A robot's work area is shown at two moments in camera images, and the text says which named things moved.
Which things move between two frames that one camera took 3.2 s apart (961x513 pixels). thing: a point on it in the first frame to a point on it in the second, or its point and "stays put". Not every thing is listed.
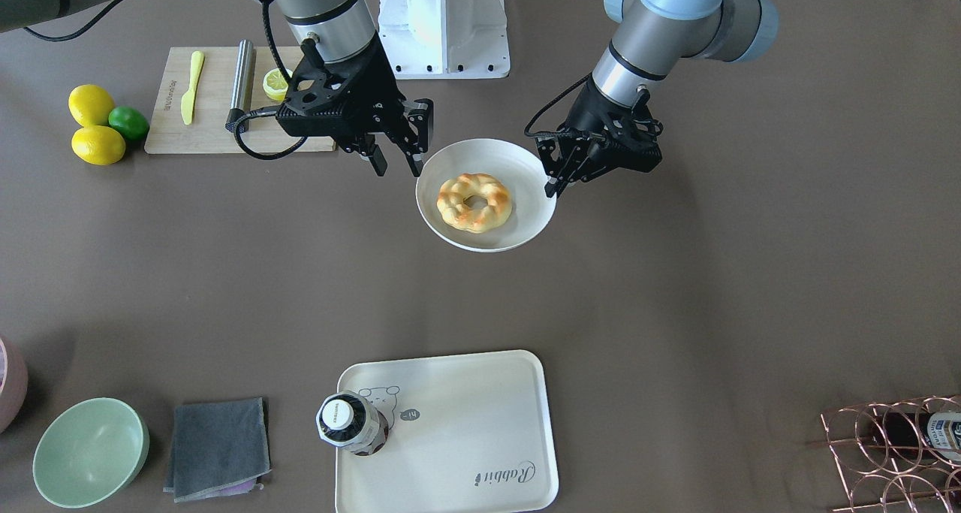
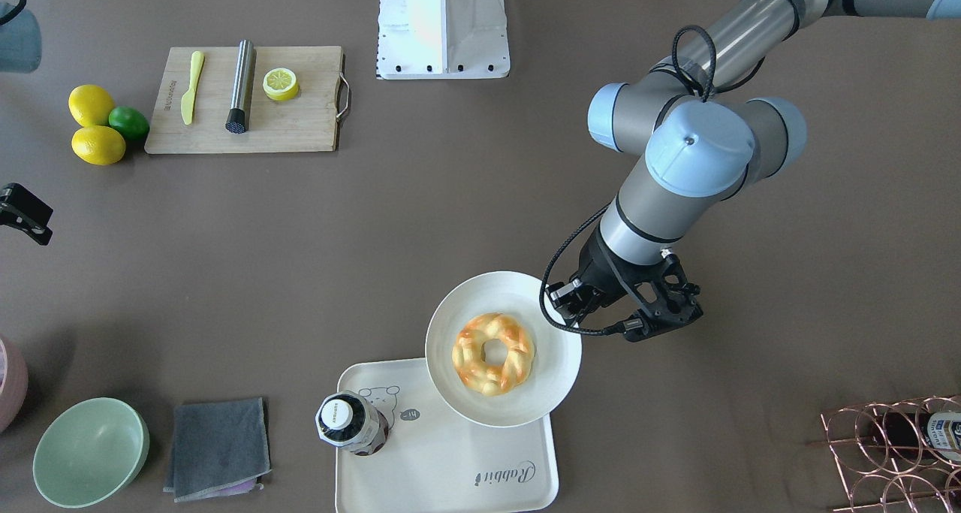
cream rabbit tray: [468, 433] stays put
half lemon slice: [275, 86] stays put
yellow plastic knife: [188, 101] stays put
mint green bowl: [89, 453] stays put
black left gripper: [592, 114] to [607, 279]
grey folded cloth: [216, 445] stays put
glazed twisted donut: [453, 192] to [482, 378]
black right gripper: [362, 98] to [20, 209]
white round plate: [521, 169] to [495, 356]
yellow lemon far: [91, 105] stays put
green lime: [132, 122] stays put
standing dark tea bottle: [347, 420] stays put
